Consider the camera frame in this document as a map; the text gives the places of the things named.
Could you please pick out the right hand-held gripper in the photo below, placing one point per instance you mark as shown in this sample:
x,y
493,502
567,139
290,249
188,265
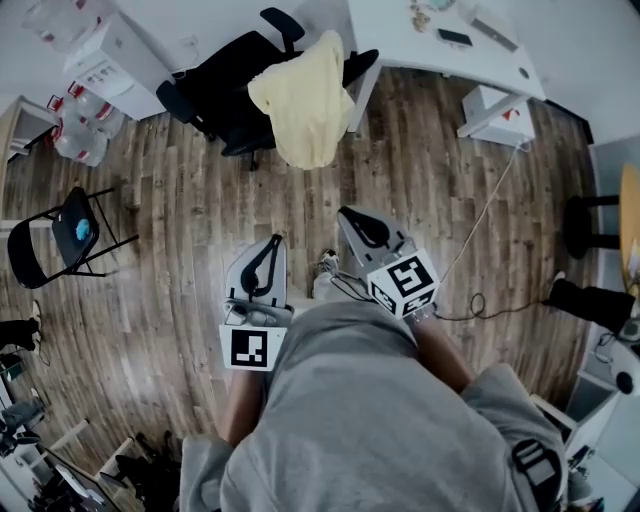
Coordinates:
x,y
405,280

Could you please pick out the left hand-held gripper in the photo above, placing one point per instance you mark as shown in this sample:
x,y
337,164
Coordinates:
x,y
247,347

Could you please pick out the yellow clothes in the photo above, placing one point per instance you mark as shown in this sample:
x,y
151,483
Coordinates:
x,y
305,100

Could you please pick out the black office chair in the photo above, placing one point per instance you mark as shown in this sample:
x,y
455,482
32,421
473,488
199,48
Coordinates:
x,y
220,85

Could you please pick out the person's right forearm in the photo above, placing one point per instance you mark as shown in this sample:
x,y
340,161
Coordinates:
x,y
442,350

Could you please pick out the person's left forearm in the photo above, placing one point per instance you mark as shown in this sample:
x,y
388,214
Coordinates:
x,y
242,405

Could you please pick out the black folding chair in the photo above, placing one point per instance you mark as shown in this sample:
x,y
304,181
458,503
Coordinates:
x,y
70,235

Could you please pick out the person's shoe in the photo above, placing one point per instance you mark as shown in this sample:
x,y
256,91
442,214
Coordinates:
x,y
329,260

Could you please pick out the person's light trouser leg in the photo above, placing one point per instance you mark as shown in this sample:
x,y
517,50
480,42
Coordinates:
x,y
327,287

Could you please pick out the white box with red mark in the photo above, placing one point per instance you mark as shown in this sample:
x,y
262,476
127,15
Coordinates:
x,y
495,115

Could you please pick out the person's grey shirt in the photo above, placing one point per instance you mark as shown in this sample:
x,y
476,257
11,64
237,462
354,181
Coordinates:
x,y
360,425

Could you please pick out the small blue object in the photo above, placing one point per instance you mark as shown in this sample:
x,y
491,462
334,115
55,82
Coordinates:
x,y
84,229

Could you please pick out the white desk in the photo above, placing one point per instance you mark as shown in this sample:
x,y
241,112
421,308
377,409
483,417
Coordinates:
x,y
400,45

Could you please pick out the black phone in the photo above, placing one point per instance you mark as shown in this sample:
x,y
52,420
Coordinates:
x,y
455,37

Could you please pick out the small desk ornaments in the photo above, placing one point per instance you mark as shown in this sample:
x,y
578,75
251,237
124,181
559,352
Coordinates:
x,y
420,17

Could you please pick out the white water dispenser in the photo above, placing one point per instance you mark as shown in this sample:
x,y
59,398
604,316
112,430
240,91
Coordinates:
x,y
117,65

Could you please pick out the round wooden table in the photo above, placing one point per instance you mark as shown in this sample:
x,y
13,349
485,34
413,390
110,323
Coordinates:
x,y
631,225

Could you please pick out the white shelf unit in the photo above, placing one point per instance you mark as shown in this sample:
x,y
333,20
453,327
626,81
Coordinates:
x,y
590,400

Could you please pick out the white grey device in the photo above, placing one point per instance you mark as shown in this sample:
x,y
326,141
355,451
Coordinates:
x,y
620,355

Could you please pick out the light wooden desk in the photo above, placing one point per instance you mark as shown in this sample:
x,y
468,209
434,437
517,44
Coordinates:
x,y
7,130

